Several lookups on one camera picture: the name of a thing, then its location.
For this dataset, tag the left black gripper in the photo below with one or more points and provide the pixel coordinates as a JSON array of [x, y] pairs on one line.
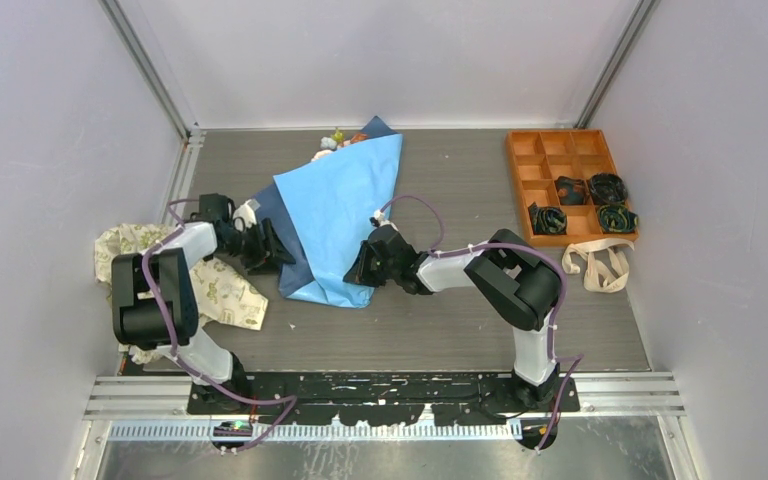
[[268, 252]]

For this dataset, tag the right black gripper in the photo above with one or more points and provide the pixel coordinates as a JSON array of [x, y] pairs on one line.
[[361, 274]]

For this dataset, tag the blue wrapping paper sheet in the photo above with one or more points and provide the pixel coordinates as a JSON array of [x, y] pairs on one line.
[[320, 213]]

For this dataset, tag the beige tote bag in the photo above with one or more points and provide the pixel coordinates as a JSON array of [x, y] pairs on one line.
[[603, 264]]

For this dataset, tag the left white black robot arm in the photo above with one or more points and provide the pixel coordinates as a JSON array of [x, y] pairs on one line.
[[154, 305]]

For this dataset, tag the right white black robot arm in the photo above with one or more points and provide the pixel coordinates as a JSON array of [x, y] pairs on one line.
[[520, 283]]

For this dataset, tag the cream patterned cloth bag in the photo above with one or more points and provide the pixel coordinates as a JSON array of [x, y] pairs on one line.
[[223, 295]]

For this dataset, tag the dark ribbon roll green pattern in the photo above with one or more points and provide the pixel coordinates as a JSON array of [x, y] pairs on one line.
[[547, 220]]

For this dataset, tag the small green circuit board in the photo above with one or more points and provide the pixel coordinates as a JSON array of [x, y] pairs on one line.
[[232, 428]]

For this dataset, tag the orange compartment tray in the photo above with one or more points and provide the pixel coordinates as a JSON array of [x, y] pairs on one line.
[[537, 159]]

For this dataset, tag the dark ribbon roll orange pattern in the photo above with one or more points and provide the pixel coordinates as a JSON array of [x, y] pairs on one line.
[[571, 191]]

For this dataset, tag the dark ribbon roll yellow pattern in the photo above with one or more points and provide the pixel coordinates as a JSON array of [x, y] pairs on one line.
[[616, 219]]

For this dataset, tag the black ribbon roll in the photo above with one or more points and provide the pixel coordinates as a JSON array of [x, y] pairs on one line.
[[607, 189]]

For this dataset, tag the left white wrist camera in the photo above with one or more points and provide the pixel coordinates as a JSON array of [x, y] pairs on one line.
[[246, 213]]

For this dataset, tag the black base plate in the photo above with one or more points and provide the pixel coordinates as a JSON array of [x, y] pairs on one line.
[[397, 398]]

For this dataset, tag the aluminium front rail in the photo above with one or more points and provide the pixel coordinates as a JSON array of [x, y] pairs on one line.
[[153, 409]]

